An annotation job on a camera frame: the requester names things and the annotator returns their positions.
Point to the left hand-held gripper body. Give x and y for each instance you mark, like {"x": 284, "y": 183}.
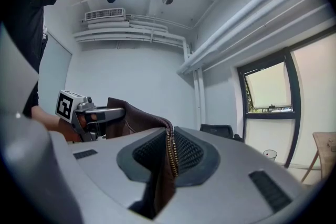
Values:
{"x": 65, "y": 106}

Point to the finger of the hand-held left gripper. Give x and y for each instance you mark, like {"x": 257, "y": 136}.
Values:
{"x": 110, "y": 112}

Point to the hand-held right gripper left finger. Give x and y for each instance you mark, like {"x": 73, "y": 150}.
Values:
{"x": 105, "y": 178}

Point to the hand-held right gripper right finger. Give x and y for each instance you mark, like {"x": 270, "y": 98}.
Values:
{"x": 231, "y": 183}

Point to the brown zippered clothing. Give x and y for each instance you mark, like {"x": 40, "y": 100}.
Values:
{"x": 136, "y": 118}

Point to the wooden chair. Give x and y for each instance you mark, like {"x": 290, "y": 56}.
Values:
{"x": 324, "y": 143}

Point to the person's left forearm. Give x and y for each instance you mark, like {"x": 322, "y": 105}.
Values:
{"x": 44, "y": 118}

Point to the black office chair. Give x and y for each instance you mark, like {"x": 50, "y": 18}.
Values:
{"x": 216, "y": 130}

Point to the person's left hand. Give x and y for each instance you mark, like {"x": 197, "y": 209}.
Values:
{"x": 70, "y": 134}

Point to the pale door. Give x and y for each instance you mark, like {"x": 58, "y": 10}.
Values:
{"x": 55, "y": 76}

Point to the white ceiling pipes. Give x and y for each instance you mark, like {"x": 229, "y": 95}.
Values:
{"x": 126, "y": 34}

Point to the white vertical pipes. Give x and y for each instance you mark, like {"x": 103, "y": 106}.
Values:
{"x": 199, "y": 99}

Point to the person's black shirt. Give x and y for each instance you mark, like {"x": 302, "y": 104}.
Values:
{"x": 23, "y": 21}

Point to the white air conditioner vent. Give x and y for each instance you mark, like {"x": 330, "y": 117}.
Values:
{"x": 104, "y": 14}

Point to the black framed window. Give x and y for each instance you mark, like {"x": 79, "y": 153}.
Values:
{"x": 295, "y": 102}

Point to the large white wall ducts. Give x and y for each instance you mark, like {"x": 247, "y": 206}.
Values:
{"x": 249, "y": 21}

